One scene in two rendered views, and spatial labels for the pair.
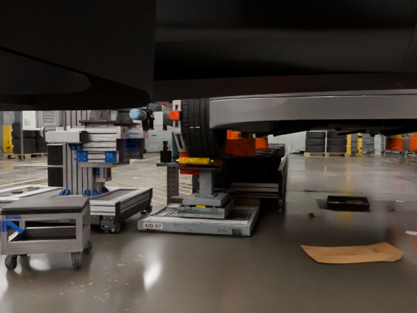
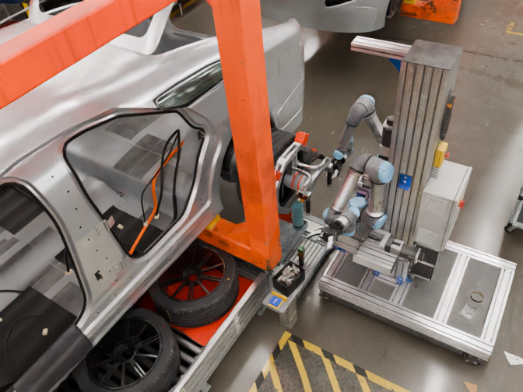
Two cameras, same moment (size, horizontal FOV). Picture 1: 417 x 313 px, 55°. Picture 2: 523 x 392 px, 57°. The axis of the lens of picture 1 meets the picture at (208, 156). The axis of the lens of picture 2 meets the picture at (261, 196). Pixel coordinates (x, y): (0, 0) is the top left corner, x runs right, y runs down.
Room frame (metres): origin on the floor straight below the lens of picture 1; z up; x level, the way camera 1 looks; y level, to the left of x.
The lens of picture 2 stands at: (5.73, 1.11, 3.34)
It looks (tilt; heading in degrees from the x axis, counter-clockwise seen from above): 45 degrees down; 206
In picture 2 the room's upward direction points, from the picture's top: 7 degrees counter-clockwise
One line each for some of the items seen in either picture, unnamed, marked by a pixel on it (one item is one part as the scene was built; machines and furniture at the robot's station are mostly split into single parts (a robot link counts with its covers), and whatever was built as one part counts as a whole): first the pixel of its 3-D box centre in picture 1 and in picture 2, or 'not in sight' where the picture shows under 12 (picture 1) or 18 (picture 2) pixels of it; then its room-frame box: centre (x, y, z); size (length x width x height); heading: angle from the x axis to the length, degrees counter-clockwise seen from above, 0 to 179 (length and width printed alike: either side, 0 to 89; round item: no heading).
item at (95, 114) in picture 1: (99, 113); not in sight; (3.01, 0.82, 0.87); 0.15 x 0.15 x 0.10
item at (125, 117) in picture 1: (124, 117); (356, 219); (3.50, 0.74, 0.87); 0.15 x 0.15 x 0.10
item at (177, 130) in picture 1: (186, 117); (291, 179); (3.21, 0.18, 0.85); 0.54 x 0.07 x 0.54; 168
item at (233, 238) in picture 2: (226, 136); (226, 228); (3.69, -0.17, 0.69); 0.52 x 0.17 x 0.35; 78
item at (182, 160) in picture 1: (194, 161); not in sight; (3.07, 0.11, 0.51); 0.29 x 0.06 x 0.06; 78
